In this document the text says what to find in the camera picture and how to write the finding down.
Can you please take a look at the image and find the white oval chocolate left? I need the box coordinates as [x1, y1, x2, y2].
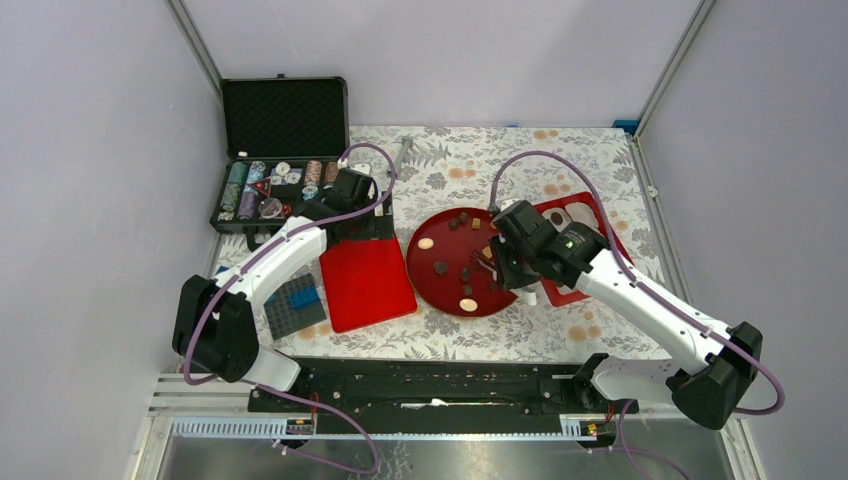
[417, 237, 435, 250]

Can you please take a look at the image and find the red square box lid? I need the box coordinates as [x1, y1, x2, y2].
[319, 238, 418, 333]

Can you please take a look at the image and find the blue fifty poker chip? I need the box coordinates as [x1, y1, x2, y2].
[301, 185, 319, 201]

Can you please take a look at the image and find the floral table cloth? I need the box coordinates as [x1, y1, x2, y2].
[255, 126, 665, 363]

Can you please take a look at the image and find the red chocolate box tray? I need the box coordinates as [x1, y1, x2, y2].
[534, 193, 620, 307]

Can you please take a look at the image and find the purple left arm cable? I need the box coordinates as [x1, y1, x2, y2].
[182, 142, 399, 477]

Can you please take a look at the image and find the white oval chocolate bottom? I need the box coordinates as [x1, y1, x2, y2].
[459, 298, 478, 313]

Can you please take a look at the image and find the black poker chip case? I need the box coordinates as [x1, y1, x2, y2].
[210, 76, 350, 234]

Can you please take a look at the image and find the dark chocolate alone left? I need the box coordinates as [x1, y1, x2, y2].
[433, 261, 448, 275]

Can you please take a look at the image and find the white oval chocolate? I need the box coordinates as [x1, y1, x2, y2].
[417, 237, 435, 250]
[459, 298, 478, 313]

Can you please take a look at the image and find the grey lego baseplate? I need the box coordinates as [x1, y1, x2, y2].
[264, 274, 327, 340]

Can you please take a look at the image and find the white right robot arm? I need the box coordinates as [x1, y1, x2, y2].
[489, 201, 763, 430]

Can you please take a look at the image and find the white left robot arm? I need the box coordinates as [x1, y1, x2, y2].
[172, 168, 392, 411]

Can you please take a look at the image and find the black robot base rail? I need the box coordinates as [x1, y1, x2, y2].
[248, 357, 638, 435]

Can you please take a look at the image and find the round red plate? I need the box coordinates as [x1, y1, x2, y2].
[406, 207, 517, 318]

